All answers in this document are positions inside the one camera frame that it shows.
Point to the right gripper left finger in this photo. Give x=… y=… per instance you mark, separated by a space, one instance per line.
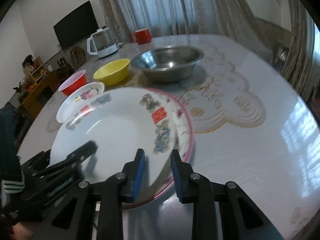
x=133 y=177

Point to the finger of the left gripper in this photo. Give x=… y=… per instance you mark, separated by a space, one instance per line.
x=79 y=155

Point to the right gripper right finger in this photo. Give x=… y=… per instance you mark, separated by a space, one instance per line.
x=181 y=172

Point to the pink rimmed plate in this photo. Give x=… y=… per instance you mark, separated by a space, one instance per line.
x=185 y=142

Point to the large white patterned plate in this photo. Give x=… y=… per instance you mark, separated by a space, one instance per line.
x=120 y=122

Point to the white rose plate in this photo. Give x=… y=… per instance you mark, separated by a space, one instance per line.
x=78 y=99

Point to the yellow bowl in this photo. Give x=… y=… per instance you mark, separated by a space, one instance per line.
x=113 y=72

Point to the stainless steel bowl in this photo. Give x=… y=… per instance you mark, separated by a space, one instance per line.
x=168 y=64

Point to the red plastic bowl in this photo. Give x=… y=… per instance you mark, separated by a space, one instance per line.
x=73 y=83

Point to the lace floral table mat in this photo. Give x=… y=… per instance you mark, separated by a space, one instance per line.
x=215 y=94

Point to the wooden shelf cabinet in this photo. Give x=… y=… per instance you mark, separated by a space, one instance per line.
x=38 y=86

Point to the wooden chair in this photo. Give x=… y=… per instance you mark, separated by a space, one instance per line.
x=78 y=57

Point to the white electric kettle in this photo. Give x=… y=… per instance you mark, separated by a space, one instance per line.
x=101 y=43

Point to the red mug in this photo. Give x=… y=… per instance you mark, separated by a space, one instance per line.
x=141 y=36

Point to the black television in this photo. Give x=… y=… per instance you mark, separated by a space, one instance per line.
x=79 y=23

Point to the right window curtain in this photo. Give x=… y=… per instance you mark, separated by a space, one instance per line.
x=297 y=68

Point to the beige curtain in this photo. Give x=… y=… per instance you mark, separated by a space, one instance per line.
x=231 y=18

